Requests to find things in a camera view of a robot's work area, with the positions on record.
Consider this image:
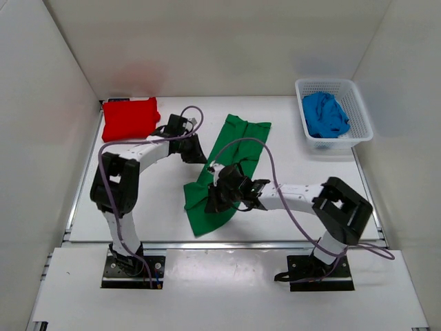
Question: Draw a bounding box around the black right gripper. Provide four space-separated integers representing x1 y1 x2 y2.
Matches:
205 181 242 214

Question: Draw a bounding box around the green t shirt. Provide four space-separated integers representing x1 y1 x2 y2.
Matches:
183 114 271 237

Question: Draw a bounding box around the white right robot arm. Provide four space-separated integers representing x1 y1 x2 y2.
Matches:
204 174 373 276

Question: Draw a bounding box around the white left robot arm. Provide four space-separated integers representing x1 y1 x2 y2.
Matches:
90 133 207 274

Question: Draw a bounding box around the red folded t shirt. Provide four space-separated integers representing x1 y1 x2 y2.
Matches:
101 97 161 143

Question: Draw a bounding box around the blue crumpled t shirt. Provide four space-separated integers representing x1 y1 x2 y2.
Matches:
302 92 351 139

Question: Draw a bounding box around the white plastic basket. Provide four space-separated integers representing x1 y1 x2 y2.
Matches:
295 78 373 150

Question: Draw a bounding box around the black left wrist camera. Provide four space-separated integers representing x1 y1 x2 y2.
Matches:
164 114 194 137

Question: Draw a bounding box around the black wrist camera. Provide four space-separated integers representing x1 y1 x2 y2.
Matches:
216 164 245 188
164 114 194 137

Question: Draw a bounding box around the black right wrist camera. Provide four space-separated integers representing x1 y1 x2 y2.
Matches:
216 164 245 188

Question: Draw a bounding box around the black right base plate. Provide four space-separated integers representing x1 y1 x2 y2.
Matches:
274 255 355 292

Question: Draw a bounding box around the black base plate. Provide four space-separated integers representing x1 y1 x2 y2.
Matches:
101 255 166 290
274 255 355 292

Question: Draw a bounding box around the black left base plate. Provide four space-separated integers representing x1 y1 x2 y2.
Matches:
101 255 166 290

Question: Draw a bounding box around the aluminium rail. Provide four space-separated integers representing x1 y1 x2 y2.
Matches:
61 239 321 252

